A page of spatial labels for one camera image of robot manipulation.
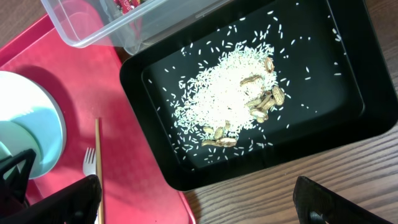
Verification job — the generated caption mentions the clear plastic bin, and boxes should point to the clear plastic bin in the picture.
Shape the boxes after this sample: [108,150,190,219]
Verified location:
[41,0,229,55]

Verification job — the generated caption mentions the rice and peanut shells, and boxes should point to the rice and peanut shells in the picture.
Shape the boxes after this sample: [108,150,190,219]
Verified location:
[147,2,348,172]

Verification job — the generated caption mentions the white plastic fork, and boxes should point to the white plastic fork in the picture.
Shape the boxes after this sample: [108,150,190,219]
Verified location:
[83,147,96,176]

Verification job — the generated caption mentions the mint green bowl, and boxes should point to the mint green bowl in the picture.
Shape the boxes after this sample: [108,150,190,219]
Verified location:
[1,121,42,179]

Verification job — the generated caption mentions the red snack wrapper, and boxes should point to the red snack wrapper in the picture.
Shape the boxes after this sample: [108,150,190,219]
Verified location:
[114,0,146,14]

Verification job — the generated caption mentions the light blue plate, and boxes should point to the light blue plate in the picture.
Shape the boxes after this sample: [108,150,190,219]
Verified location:
[1,71,67,179]

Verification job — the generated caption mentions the black tray bin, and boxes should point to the black tray bin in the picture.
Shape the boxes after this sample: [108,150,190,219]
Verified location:
[119,0,397,191]

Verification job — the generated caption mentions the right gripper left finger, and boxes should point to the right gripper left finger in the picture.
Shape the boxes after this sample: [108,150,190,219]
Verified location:
[1,175,102,224]

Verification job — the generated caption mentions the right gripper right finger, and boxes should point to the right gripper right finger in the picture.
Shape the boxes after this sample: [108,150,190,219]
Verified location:
[293,176,391,224]

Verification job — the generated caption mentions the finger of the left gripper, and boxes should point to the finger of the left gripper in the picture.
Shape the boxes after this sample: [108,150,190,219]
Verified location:
[1,149,36,205]

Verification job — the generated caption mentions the wooden chopstick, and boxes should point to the wooden chopstick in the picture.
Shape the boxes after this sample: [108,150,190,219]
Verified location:
[95,118,104,224]

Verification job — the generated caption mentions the red plastic tray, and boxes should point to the red plastic tray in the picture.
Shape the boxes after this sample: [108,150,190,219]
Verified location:
[1,16,195,223]

